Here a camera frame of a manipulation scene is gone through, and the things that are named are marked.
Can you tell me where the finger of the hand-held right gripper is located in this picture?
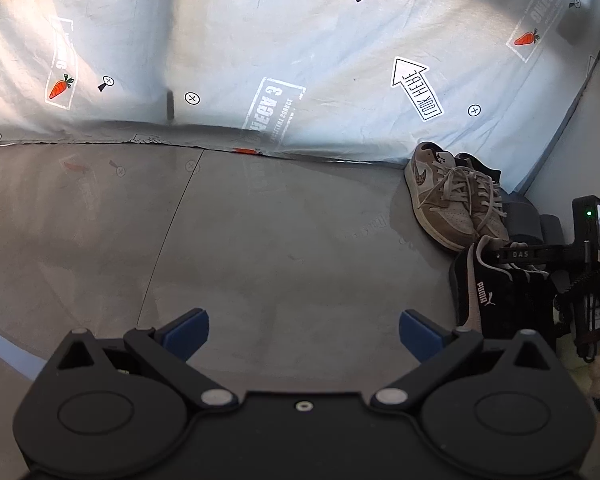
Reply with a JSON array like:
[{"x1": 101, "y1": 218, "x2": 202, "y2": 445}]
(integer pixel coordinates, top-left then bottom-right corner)
[{"x1": 489, "y1": 242, "x2": 554, "y2": 267}]

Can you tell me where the printed silver backdrop sheet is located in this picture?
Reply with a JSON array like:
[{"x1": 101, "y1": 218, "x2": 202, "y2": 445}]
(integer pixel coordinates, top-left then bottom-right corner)
[{"x1": 0, "y1": 0, "x2": 600, "y2": 197}]

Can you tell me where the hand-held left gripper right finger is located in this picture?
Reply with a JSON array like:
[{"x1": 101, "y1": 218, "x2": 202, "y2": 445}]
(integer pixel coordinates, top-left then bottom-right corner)
[{"x1": 369, "y1": 308, "x2": 556, "y2": 409}]

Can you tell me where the black cable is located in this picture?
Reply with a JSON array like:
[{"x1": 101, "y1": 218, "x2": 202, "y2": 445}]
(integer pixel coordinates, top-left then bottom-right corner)
[{"x1": 553, "y1": 252, "x2": 600, "y2": 313}]

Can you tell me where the tan lace-up sneaker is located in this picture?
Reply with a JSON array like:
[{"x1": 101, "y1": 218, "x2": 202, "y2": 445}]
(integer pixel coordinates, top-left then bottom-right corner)
[
  {"x1": 403, "y1": 142, "x2": 482, "y2": 253},
  {"x1": 447, "y1": 152, "x2": 511, "y2": 242}
]

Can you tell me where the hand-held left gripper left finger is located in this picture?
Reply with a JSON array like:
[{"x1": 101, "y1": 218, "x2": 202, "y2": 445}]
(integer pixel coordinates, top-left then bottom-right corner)
[{"x1": 55, "y1": 307, "x2": 239, "y2": 409}]

